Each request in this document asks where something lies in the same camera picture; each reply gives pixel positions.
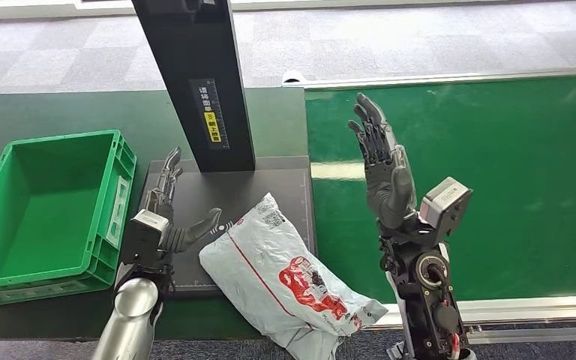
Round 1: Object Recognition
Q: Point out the black scanner base platform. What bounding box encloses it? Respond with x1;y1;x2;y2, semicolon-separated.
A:
139;156;317;299

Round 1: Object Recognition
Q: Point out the black yellow post label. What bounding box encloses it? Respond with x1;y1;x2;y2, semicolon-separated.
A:
189;78;231;151

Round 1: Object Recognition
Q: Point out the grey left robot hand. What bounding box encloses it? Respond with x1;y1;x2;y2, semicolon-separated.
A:
143;146;223;254

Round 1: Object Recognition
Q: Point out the grey mailer bag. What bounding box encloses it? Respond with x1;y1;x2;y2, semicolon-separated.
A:
199;192;389;360

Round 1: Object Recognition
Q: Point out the aluminium conveyor side rail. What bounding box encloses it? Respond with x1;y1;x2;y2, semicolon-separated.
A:
281;65;576;89
370;296;576;330

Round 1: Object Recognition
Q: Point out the metal conveyor support bracket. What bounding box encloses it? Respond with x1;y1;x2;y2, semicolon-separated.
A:
386;340;410;360

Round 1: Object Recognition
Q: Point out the green conveyor belt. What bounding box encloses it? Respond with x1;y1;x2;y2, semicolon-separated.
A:
304;74;576;304

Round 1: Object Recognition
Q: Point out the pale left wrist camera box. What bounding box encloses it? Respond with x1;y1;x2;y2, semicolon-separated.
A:
121;209;171;267

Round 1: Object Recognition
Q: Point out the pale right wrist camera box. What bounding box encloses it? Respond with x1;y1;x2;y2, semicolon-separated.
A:
419;177;474;239

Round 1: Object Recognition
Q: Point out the white crate label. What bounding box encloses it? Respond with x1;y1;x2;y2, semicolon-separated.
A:
105;176;131;250

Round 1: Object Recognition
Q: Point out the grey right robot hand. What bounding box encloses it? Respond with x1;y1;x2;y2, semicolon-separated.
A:
347;92;417;230

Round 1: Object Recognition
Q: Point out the green plastic crate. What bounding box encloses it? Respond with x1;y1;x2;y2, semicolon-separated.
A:
0;130;137;308

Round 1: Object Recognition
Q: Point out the black scanner post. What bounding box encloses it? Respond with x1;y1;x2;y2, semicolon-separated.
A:
131;0;257;174

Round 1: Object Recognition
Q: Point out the white conveyor roller cap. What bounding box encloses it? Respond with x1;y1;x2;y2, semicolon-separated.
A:
281;70;308;86

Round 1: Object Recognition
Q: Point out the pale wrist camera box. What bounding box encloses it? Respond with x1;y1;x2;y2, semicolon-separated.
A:
419;177;474;239
121;209;171;267

